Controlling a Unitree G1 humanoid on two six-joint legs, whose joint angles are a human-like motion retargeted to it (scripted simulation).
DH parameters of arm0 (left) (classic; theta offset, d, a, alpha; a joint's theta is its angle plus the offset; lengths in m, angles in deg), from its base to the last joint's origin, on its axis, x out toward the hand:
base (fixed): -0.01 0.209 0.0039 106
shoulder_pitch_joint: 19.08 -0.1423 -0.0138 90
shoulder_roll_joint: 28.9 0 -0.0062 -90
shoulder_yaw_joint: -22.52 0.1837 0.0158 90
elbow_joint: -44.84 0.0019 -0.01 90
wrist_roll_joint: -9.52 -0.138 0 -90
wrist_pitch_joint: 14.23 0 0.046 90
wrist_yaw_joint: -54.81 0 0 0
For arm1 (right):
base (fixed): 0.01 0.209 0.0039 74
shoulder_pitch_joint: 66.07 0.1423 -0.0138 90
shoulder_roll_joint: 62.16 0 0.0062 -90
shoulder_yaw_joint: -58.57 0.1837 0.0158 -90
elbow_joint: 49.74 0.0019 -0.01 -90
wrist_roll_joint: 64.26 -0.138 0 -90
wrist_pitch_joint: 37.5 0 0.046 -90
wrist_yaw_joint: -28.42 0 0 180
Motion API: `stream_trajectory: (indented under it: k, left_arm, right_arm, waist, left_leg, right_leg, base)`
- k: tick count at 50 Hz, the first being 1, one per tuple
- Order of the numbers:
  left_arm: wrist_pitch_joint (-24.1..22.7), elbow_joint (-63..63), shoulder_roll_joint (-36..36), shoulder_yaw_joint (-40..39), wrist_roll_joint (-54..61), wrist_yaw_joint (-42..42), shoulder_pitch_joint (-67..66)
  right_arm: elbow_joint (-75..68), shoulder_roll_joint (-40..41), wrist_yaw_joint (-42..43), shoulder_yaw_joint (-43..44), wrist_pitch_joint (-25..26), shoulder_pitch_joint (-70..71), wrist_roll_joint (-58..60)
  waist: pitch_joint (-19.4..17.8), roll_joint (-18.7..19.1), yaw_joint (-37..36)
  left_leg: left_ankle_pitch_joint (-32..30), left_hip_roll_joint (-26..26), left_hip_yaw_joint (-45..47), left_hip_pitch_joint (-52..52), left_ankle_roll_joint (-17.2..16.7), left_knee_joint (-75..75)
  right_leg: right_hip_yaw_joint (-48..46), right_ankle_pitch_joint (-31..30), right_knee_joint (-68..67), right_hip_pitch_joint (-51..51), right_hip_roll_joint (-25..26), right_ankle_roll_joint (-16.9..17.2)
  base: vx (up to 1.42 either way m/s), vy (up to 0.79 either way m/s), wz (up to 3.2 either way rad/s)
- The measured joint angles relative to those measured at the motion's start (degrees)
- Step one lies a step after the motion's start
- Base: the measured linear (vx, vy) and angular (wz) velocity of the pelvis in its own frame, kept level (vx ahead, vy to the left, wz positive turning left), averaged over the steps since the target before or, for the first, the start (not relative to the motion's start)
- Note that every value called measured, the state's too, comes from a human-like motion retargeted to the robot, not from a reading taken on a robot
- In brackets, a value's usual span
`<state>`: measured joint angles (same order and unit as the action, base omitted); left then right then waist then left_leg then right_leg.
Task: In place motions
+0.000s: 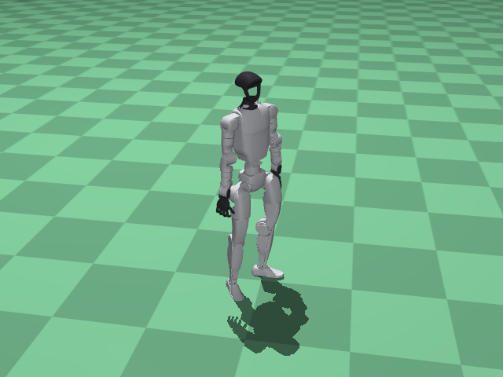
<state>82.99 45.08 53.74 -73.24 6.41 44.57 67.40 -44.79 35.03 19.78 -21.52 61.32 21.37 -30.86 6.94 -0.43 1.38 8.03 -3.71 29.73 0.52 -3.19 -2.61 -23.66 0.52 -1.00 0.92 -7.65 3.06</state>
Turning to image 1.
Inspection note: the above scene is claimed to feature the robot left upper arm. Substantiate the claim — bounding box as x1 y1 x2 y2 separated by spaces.
263 103 282 147

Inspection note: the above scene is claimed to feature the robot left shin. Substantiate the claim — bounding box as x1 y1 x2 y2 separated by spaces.
256 226 275 269

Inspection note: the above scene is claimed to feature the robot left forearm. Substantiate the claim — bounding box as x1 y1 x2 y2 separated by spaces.
269 143 282 172

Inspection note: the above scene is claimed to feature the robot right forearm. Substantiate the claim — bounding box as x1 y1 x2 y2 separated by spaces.
219 153 233 197

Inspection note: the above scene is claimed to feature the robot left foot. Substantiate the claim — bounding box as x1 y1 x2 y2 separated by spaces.
251 265 284 278

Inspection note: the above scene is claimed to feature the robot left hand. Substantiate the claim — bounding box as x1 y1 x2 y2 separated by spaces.
270 165 281 184

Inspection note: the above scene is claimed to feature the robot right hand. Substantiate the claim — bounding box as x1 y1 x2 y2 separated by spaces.
216 189 235 218

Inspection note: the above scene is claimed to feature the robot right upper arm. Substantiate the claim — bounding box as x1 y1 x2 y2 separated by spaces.
220 113 240 165

